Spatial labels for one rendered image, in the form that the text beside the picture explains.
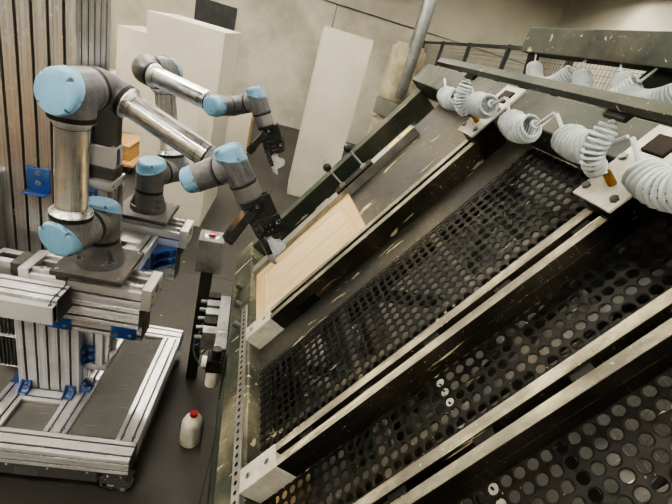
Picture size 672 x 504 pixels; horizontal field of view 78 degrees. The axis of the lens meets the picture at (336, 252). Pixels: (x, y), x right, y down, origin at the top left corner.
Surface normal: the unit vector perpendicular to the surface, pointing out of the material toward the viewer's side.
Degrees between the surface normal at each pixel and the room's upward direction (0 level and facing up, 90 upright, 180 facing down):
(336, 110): 90
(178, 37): 90
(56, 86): 82
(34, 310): 90
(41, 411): 0
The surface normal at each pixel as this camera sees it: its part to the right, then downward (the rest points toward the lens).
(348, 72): 0.06, 0.46
